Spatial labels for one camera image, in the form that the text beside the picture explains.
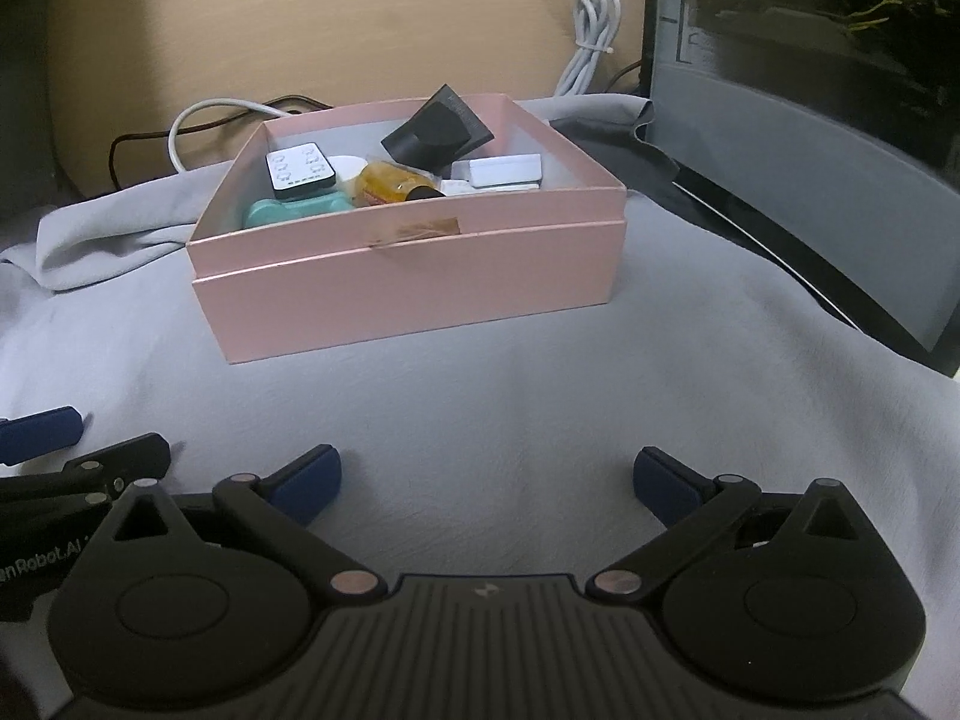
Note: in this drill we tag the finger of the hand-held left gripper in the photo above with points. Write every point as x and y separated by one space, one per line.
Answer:
41 435
120 457

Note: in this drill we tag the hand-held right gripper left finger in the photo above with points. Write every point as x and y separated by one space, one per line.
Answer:
311 481

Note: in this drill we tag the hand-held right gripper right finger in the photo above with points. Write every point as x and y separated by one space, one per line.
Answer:
661 481

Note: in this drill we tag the pink cardboard box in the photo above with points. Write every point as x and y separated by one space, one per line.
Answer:
412 292

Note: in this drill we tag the teal plastic clip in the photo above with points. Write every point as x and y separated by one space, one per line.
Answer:
300 208

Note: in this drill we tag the amber glass bottle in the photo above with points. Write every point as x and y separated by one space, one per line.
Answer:
390 184

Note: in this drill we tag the white charger plug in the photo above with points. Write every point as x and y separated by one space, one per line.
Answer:
499 171

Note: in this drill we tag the black wedge-shaped object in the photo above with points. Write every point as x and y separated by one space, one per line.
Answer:
439 131

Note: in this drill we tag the grey cloth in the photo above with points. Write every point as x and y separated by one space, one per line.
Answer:
480 405

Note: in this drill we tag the black and white remote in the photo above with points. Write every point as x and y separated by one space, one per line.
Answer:
300 169

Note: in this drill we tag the white round case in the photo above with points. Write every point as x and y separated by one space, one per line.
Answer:
349 165

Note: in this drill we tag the black computer case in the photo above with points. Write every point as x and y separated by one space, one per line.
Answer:
787 165

